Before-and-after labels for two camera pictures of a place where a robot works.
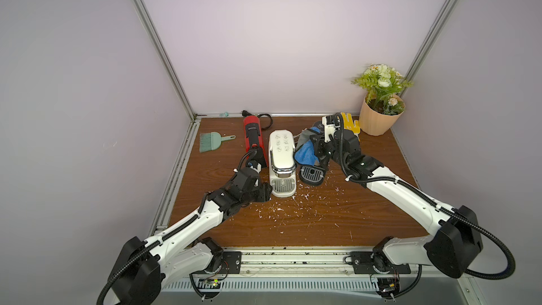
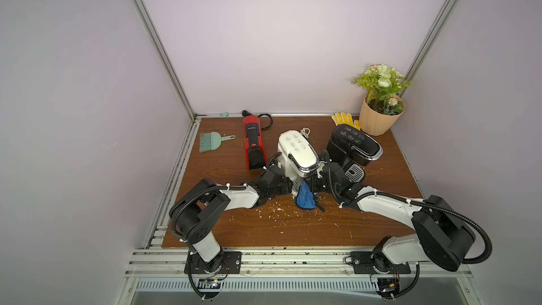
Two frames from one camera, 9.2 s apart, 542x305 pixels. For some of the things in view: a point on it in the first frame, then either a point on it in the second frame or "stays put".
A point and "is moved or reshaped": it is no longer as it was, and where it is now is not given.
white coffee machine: x=282 y=163 is moved or reshaped
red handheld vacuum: x=253 y=136 stays put
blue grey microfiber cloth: x=305 y=152 -> x=305 y=198
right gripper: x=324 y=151 -> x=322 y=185
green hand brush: x=212 y=141 stays put
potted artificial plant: x=383 y=104 stays put
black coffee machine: x=312 y=175 is moved or reshaped
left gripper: x=263 y=192 -> x=287 y=188
